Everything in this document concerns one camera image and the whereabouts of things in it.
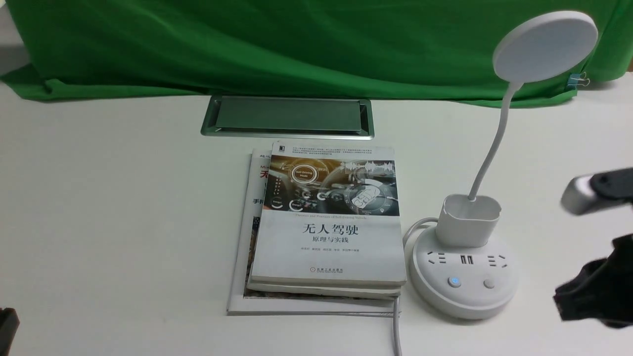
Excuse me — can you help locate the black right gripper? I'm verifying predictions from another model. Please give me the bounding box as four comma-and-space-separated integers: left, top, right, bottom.
552, 234, 633, 328

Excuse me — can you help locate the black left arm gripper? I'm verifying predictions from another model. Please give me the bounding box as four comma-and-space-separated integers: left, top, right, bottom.
0, 308, 20, 356

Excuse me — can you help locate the white desk lamp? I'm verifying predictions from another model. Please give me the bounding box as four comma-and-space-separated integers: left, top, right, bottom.
435, 10, 598, 249

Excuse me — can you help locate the round white power strip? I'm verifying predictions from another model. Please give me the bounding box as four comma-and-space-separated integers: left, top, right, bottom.
409, 227, 519, 320

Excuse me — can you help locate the blue binder clip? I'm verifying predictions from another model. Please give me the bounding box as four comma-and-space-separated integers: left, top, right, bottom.
566, 72, 590, 90

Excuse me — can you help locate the middle white book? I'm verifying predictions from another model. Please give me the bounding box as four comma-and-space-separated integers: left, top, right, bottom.
246, 153, 402, 299

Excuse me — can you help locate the white self-driving book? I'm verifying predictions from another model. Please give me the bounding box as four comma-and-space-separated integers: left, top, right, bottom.
250, 142, 407, 287

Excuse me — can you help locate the green backdrop cloth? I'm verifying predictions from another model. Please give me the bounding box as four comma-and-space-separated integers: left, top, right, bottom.
1, 0, 633, 107

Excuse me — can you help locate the large bottom white book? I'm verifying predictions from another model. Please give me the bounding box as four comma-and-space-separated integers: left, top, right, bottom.
226, 149, 394, 318

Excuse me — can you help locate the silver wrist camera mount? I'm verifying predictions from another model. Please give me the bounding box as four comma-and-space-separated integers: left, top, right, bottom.
560, 168, 633, 216

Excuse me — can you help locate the white power cable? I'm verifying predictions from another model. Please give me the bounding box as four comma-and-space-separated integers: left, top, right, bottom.
393, 217, 440, 356

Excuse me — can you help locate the silver desk cable grommet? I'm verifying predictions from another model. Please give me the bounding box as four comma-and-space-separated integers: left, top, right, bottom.
200, 95, 375, 140

